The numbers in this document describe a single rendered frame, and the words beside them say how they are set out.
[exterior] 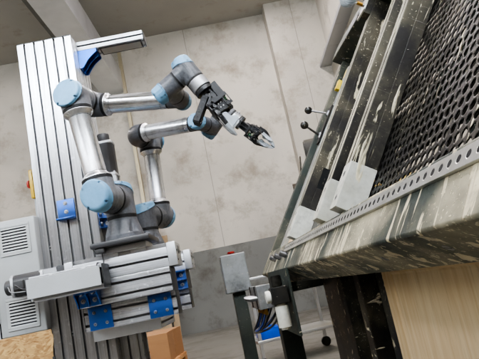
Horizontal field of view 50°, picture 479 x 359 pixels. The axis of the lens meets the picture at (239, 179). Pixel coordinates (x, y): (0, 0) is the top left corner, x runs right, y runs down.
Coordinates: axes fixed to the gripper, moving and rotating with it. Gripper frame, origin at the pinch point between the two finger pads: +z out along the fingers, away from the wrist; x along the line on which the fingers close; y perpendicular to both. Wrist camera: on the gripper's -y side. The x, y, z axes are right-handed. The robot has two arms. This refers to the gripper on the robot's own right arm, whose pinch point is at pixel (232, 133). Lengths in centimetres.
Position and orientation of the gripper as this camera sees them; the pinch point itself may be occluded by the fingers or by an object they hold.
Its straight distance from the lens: 186.9
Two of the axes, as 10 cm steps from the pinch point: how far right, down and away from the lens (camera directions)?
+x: 0.2, 1.9, 9.8
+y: 7.8, -6.2, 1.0
